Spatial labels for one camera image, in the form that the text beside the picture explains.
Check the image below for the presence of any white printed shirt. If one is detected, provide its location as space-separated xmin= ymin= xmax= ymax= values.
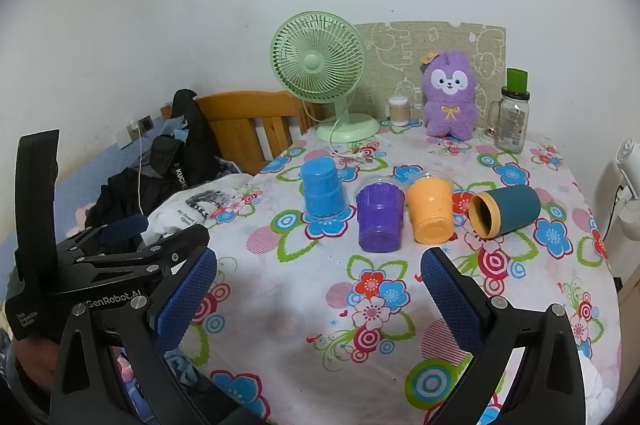
xmin=145 ymin=175 xmax=256 ymax=247

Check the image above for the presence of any white fan cable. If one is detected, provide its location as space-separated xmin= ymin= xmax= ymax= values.
xmin=327 ymin=125 xmax=374 ymax=164

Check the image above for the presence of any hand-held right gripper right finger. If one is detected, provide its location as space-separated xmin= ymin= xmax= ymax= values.
xmin=419 ymin=247 xmax=587 ymax=425

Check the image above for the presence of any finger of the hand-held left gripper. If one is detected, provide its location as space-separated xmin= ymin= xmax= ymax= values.
xmin=65 ymin=214 xmax=150 ymax=257
xmin=75 ymin=224 xmax=211 ymax=278

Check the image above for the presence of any orange cup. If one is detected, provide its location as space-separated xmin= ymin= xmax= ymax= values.
xmin=406 ymin=179 xmax=456 ymax=245

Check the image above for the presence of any purple plush toy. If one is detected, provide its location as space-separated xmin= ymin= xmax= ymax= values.
xmin=418 ymin=50 xmax=489 ymax=140

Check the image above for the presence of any blue cup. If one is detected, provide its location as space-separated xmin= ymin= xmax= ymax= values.
xmin=300 ymin=157 xmax=350 ymax=222

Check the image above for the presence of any white standing fan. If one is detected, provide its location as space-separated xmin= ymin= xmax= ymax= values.
xmin=602 ymin=137 xmax=640 ymax=251

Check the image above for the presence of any elephant print foam board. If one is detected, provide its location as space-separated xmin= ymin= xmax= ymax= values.
xmin=354 ymin=21 xmax=507 ymax=130

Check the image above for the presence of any cotton swab container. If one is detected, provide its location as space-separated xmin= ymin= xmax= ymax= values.
xmin=388 ymin=95 xmax=411 ymax=127

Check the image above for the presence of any white charger cable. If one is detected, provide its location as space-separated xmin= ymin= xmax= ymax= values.
xmin=128 ymin=120 xmax=151 ymax=217

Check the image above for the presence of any purple cup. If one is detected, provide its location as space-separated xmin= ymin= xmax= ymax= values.
xmin=356 ymin=183 xmax=405 ymax=253

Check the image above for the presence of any black backpack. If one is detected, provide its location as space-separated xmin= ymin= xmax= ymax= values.
xmin=150 ymin=89 xmax=224 ymax=206

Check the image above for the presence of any teal cup with yellow rim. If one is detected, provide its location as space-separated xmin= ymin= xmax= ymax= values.
xmin=468 ymin=184 xmax=542 ymax=239

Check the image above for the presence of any glass jar with green lid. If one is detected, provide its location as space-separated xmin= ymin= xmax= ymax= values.
xmin=487 ymin=68 xmax=531 ymax=152

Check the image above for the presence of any black clothing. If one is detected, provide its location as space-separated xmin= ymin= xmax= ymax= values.
xmin=85 ymin=165 xmax=166 ymax=231

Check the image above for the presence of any green desk fan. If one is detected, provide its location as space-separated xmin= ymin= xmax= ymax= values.
xmin=270 ymin=11 xmax=382 ymax=144

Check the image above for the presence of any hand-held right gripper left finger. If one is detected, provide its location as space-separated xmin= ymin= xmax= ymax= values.
xmin=49 ymin=246 xmax=261 ymax=425

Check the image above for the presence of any floral tablecloth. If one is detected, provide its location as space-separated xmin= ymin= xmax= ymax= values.
xmin=145 ymin=125 xmax=621 ymax=425

